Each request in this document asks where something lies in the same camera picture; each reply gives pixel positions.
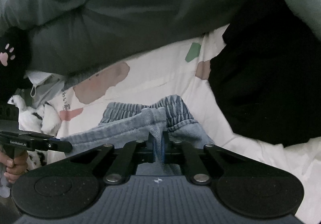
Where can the black garment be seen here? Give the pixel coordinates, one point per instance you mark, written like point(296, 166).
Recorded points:
point(266, 80)

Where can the black white plush toy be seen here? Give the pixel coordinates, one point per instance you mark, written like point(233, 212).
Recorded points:
point(44, 120)

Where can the light grey hooded garment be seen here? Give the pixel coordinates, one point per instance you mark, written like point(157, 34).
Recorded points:
point(45, 86)

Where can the dark green sweatshirt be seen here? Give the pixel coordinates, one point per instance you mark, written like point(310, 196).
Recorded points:
point(67, 36)

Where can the white patterned bed sheet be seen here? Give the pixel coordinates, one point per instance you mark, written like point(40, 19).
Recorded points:
point(182, 69)

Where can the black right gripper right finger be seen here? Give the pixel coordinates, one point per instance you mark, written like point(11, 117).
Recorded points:
point(186, 156)

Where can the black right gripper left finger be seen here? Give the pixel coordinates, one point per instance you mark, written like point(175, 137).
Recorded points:
point(127, 160)

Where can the blue denim drawstring shorts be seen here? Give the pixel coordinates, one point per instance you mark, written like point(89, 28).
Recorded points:
point(125, 122)

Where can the person's left hand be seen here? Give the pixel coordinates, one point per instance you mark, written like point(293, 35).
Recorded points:
point(14, 168)

